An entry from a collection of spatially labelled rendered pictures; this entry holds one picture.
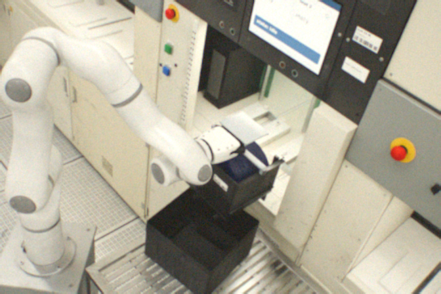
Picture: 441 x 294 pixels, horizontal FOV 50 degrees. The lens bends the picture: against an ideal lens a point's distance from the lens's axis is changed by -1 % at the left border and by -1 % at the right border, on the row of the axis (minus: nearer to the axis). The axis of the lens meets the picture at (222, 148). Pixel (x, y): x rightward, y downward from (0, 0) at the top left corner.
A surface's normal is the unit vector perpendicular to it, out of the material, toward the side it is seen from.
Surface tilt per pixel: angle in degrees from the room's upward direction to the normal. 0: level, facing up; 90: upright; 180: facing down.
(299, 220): 90
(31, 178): 64
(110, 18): 0
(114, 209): 0
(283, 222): 90
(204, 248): 0
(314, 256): 90
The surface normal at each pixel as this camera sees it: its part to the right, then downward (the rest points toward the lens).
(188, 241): 0.15, -0.73
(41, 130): 0.61, 0.63
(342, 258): -0.73, 0.37
